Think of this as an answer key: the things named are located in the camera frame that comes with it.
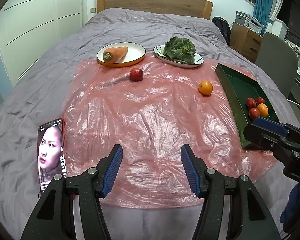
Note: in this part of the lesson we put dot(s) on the red-cased smartphone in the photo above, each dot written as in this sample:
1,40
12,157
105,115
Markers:
51,150

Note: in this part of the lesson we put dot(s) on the pink plastic sheet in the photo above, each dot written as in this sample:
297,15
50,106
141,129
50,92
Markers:
152,120

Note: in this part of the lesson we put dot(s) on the black backpack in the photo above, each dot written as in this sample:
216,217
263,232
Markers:
222,28

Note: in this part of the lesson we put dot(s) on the grey printer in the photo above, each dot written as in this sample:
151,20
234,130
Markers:
250,21

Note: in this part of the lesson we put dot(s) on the white patterned plate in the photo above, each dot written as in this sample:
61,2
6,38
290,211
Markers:
198,60

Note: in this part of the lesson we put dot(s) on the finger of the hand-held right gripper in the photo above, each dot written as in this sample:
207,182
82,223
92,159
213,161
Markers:
260,137
268,125

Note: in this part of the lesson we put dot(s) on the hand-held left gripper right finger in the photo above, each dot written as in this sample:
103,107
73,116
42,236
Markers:
190,170

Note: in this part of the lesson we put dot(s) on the orange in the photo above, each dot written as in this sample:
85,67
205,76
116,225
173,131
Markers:
206,87
263,110

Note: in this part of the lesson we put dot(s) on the long blue curtain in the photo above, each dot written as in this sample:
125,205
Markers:
261,5

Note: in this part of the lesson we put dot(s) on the wooden headboard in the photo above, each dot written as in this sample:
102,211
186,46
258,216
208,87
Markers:
152,2

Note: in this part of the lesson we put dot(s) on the white wardrobe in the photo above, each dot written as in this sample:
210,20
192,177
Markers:
35,25

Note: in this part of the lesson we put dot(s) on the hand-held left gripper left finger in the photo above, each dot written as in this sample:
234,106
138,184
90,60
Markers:
112,170

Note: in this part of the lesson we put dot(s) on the wall socket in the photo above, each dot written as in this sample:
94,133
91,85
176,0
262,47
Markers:
93,10

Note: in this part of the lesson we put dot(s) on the red apple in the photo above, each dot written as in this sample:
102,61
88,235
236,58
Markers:
250,103
253,113
260,100
136,74

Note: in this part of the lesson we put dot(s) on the person's right hand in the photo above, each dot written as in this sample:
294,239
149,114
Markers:
292,205

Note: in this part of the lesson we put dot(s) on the green rectangular tray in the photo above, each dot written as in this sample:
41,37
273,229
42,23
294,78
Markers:
237,85

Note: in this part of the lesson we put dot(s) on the wooden drawer cabinet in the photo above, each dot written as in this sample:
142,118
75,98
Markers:
245,42

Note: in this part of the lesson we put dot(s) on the green bok choy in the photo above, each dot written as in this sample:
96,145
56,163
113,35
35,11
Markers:
178,48

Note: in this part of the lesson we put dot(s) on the carrot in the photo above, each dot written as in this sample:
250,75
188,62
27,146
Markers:
117,53

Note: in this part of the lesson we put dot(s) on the grey office chair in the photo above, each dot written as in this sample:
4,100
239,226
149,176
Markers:
275,55

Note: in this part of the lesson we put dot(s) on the orange-rimmed white plate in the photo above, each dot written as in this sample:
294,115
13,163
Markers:
136,52

